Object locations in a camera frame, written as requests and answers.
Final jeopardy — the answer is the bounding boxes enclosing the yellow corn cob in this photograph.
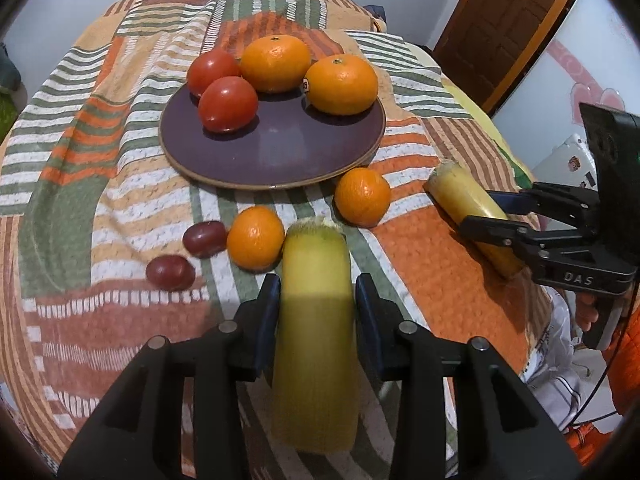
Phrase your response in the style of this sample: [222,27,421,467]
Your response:
[424,159,524,278]
[271,217,359,455]

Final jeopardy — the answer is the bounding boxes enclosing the small tangerine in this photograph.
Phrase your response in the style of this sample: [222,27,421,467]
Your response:
[334,168,392,228]
[227,206,285,272]

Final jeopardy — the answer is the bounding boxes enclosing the large orange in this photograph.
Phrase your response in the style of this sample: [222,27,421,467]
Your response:
[240,35,312,93]
[303,54,378,116]

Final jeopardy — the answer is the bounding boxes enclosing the oval red tomato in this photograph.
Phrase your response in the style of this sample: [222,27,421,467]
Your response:
[198,76,259,133]

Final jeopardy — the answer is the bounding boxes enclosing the round red tomato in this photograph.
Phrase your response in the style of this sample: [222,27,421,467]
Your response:
[186,48,241,98]

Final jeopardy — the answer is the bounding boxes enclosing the right hand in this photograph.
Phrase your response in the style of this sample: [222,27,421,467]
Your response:
[575,292,599,333]

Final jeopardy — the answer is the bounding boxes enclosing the striped patchwork blanket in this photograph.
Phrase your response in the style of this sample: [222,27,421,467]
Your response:
[1,0,552,471]

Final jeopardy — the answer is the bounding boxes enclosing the brown wooden door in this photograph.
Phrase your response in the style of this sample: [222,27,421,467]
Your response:
[434,0,573,113]

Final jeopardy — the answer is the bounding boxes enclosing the purple ceramic plate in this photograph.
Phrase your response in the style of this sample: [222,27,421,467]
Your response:
[158,87,386,191]

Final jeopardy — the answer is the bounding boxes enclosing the purple backpack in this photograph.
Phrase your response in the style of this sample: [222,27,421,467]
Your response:
[364,4,387,22]

